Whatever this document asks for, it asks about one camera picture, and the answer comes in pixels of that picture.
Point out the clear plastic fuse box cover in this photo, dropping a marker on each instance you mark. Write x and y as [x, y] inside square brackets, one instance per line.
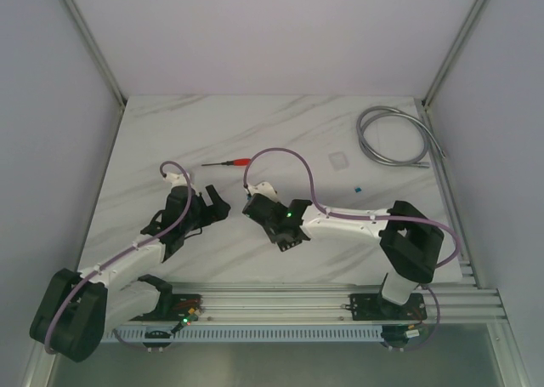
[338, 161]

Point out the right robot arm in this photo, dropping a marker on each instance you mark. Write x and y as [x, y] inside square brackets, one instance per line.
[408, 239]

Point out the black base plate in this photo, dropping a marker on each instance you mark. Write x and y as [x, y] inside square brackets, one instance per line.
[183, 306]
[373, 307]

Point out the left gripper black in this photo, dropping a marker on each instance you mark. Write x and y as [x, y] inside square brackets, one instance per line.
[203, 210]

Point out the slotted cable duct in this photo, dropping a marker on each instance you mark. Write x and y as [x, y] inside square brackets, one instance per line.
[139, 334]

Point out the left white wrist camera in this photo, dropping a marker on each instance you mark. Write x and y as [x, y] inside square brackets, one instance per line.
[176, 180]

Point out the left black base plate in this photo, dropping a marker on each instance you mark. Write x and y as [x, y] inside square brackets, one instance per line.
[183, 306]

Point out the red handled screwdriver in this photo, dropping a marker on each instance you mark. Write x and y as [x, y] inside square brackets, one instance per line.
[239, 162]

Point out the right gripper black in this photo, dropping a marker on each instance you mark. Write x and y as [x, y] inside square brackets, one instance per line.
[273, 237]

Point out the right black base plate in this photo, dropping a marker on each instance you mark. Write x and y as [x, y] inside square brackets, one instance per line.
[373, 307]

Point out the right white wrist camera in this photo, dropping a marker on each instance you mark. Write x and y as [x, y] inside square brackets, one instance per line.
[265, 189]

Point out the black fuse box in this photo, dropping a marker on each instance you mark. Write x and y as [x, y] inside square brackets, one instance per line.
[287, 241]

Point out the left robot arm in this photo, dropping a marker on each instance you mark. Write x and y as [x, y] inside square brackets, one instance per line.
[80, 306]

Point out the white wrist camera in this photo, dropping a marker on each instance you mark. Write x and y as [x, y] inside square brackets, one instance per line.
[176, 180]
[265, 189]

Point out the aluminium front rail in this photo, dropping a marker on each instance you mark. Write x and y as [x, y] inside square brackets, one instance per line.
[323, 303]

